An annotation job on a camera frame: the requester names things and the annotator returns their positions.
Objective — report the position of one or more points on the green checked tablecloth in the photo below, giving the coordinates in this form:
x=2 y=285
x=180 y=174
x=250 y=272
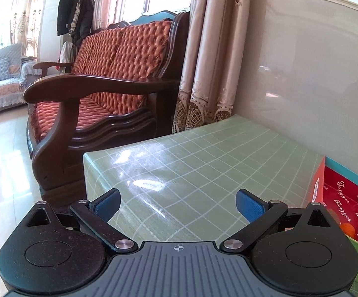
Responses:
x=197 y=167

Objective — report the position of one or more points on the medium orange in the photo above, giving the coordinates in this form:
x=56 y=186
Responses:
x=348 y=229

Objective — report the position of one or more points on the black jacket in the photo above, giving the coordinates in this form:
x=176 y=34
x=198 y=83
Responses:
x=75 y=9

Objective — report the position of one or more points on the white tall cabinet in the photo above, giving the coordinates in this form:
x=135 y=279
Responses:
x=50 y=31

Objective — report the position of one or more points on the colourful cardboard box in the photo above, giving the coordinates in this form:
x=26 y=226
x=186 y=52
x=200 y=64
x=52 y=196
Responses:
x=346 y=198

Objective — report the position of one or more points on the wooden sofa with orange cushions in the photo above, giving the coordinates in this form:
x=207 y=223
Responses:
x=111 y=77

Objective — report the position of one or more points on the grey covered sofa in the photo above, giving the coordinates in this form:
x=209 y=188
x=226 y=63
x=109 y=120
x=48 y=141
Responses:
x=2 y=83

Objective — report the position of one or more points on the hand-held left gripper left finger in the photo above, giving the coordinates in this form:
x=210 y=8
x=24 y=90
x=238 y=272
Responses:
x=106 y=205

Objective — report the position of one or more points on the white hanging garment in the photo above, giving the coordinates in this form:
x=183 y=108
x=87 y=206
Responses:
x=66 y=57

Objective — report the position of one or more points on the beige lace curtain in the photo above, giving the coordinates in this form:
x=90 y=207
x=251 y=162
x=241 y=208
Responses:
x=210 y=52

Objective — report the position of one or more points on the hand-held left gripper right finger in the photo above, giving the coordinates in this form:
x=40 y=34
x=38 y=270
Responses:
x=250 y=205

